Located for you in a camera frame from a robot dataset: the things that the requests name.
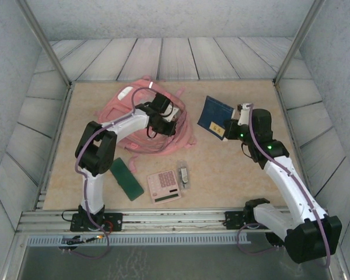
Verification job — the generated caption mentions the clear plastic stationery case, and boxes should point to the clear plastic stationery case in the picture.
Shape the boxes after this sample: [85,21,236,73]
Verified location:
[177,159,191,192]

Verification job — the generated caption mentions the pink student backpack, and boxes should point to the pink student backpack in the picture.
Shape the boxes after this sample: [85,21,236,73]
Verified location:
[93,75,198,173]

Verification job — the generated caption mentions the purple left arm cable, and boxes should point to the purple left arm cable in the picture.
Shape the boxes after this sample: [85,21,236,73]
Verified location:
[59,86,162,260]

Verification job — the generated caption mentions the aluminium side rail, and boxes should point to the aluminium side rail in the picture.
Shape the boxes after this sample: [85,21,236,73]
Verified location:
[31,81,75,211]
[272,81,320,208]

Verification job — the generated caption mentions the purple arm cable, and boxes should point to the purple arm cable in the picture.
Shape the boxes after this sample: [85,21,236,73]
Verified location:
[59,86,162,260]
[236,104,333,268]

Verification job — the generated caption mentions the aluminium frame post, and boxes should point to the aluminium frame post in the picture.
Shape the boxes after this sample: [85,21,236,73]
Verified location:
[16,0,74,88]
[273,0,326,87]

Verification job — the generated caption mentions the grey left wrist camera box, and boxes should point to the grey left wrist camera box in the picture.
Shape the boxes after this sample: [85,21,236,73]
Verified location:
[165,106,182,123]

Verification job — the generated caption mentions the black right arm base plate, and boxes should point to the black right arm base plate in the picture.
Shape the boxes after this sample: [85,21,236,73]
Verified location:
[223,209,269,232]

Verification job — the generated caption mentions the green pencil case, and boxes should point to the green pencil case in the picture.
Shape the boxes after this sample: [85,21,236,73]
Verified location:
[110,157,145,202]

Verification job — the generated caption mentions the aluminium front rail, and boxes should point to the aluminium front rail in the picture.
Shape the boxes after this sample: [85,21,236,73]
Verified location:
[16,207,335,234]

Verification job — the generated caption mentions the white slotted cable duct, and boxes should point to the white slotted cable duct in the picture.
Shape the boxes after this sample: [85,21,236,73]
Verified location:
[26,234,251,246]

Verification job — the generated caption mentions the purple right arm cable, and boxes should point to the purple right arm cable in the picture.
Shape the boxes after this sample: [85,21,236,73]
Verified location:
[236,104,333,268]

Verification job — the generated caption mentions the pink calculator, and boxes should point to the pink calculator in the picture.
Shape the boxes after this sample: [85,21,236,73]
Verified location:
[146,170,183,205]

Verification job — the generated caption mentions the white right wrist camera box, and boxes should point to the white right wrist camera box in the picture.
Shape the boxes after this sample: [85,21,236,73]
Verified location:
[236,102,253,125]

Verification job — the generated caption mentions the blue book with yellow label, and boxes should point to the blue book with yellow label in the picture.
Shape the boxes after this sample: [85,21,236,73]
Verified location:
[197,95,236,143]

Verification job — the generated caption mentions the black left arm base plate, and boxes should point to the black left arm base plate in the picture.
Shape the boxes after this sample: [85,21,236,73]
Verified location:
[69,212,124,233]

